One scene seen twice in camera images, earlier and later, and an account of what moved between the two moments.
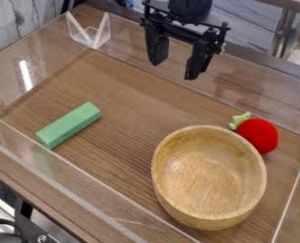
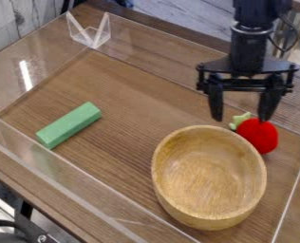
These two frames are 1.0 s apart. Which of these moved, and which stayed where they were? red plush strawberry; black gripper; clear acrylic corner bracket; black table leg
Moved: black gripper
Stayed: clear acrylic corner bracket; black table leg; red plush strawberry
